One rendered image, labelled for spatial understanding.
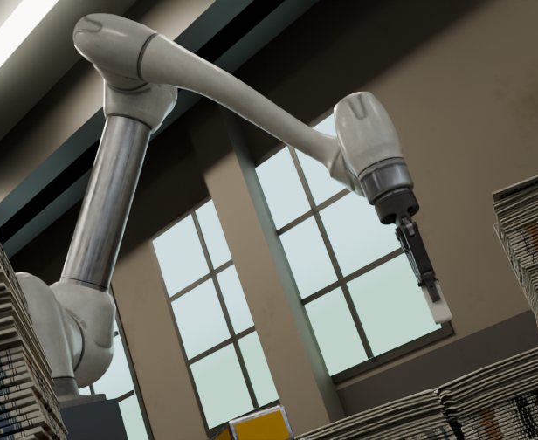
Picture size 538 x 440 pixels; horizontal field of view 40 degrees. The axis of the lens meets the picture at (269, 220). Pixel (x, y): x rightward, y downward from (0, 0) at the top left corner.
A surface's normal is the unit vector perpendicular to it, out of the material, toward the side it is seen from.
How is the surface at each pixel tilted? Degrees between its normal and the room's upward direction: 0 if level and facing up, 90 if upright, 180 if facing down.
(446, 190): 90
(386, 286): 90
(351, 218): 90
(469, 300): 90
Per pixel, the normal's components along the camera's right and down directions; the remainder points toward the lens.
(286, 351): -0.65, -0.03
